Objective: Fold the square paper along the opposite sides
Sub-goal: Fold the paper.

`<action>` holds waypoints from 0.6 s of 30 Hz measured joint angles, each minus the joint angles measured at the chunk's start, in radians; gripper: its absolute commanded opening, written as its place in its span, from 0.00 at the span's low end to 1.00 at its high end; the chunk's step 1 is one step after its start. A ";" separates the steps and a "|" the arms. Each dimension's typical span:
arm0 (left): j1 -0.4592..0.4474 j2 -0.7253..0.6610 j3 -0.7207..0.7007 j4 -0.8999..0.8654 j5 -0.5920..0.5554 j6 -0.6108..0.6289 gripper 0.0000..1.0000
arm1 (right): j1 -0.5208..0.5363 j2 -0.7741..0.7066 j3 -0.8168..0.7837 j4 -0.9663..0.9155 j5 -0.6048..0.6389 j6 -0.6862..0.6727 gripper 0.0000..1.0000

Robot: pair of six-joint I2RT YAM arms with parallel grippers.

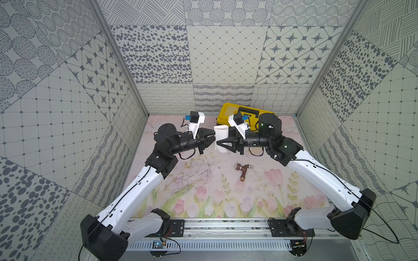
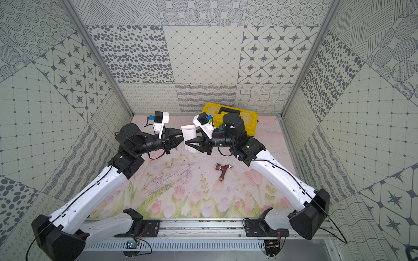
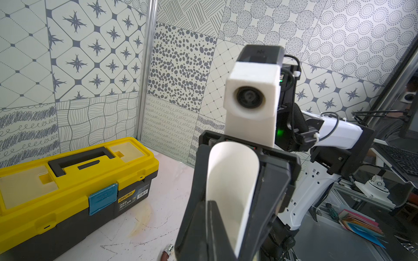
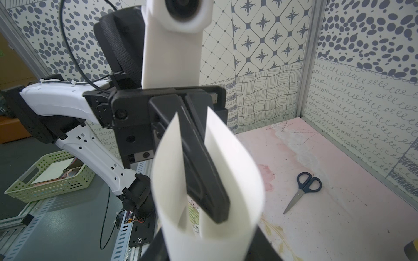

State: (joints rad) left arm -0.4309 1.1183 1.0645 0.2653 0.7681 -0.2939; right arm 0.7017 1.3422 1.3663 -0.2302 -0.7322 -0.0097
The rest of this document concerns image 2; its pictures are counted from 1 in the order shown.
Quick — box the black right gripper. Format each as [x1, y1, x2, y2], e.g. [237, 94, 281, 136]
[184, 128, 235, 156]

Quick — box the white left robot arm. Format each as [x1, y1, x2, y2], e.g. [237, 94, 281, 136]
[32, 124, 184, 261]

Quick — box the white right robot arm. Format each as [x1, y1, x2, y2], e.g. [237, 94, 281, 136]
[185, 113, 330, 240]

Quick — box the yellow and black toolbox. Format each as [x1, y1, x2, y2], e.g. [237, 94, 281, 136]
[201, 102, 259, 137]

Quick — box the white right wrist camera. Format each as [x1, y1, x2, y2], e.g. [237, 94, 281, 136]
[193, 112, 215, 139]

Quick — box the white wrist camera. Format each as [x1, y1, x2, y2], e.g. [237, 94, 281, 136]
[149, 111, 169, 139]
[193, 112, 215, 139]

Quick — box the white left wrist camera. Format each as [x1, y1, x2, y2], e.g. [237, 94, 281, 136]
[149, 111, 169, 139]

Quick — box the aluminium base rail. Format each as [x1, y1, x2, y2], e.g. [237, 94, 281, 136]
[83, 218, 339, 261]

